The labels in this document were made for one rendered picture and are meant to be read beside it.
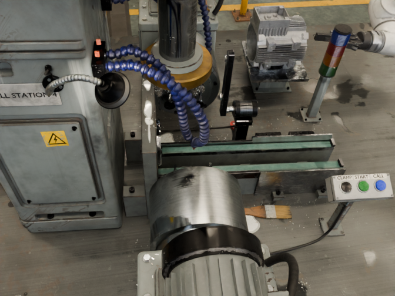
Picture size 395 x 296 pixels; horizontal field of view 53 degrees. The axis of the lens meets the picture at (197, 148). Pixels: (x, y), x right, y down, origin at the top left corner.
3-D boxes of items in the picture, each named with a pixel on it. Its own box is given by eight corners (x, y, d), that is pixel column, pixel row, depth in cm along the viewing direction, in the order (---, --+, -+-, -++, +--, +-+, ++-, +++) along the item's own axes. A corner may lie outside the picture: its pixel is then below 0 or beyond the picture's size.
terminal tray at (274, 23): (257, 37, 152) (260, 21, 147) (250, 22, 159) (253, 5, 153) (287, 36, 154) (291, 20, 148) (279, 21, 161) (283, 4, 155)
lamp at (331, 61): (325, 67, 142) (328, 57, 139) (320, 57, 146) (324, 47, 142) (341, 67, 143) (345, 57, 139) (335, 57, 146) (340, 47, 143)
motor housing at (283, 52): (253, 76, 161) (261, 36, 147) (243, 47, 173) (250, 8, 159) (300, 73, 164) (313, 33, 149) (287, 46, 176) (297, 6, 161)
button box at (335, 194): (328, 202, 113) (335, 200, 108) (324, 178, 115) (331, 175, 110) (384, 199, 115) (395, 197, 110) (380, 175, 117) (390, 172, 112)
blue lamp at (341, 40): (332, 46, 135) (337, 35, 132) (327, 36, 139) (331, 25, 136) (350, 46, 136) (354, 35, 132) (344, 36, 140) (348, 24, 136)
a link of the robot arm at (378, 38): (388, 39, 163) (375, 37, 162) (377, 57, 170) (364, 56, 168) (378, 26, 169) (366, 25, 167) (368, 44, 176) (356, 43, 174)
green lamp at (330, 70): (321, 77, 146) (325, 67, 142) (317, 67, 149) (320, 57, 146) (337, 77, 146) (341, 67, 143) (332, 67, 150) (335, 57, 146)
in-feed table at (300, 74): (247, 101, 169) (251, 80, 160) (237, 61, 186) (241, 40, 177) (302, 100, 171) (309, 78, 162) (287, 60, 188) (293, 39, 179)
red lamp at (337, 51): (328, 57, 139) (332, 46, 135) (324, 47, 142) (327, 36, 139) (345, 57, 139) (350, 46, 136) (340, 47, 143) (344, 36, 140)
